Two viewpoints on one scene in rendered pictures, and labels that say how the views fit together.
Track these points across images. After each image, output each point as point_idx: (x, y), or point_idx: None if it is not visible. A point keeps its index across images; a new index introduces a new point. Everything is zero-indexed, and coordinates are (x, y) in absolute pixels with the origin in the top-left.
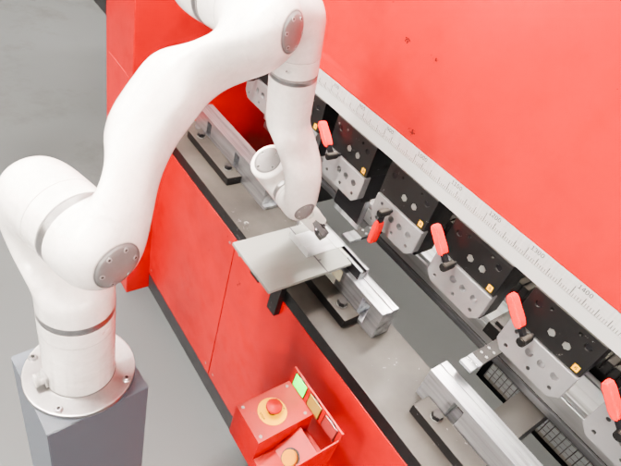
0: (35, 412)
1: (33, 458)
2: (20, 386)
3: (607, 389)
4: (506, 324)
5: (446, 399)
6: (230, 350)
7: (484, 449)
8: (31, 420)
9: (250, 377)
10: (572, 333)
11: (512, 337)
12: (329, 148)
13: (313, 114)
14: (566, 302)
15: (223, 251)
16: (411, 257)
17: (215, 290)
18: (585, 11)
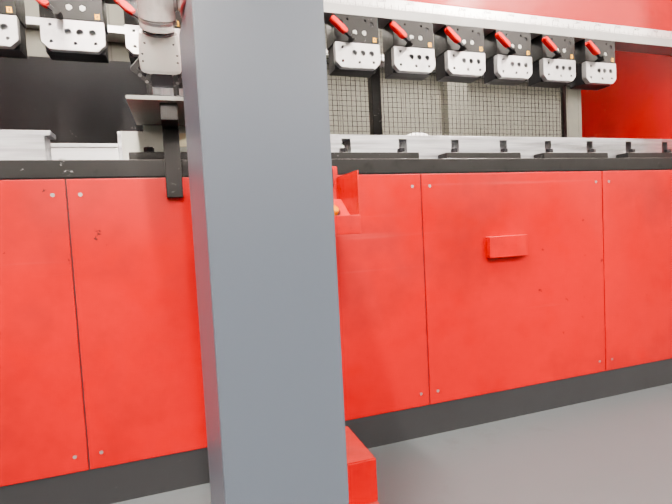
0: (285, 0)
1: (230, 254)
2: (224, 19)
3: (395, 23)
4: (335, 47)
5: (337, 142)
6: (124, 353)
7: (373, 147)
8: (259, 64)
9: (179, 338)
10: (362, 23)
11: (342, 52)
12: (137, 13)
13: (88, 6)
14: (349, 10)
15: (42, 221)
16: None
17: (49, 299)
18: None
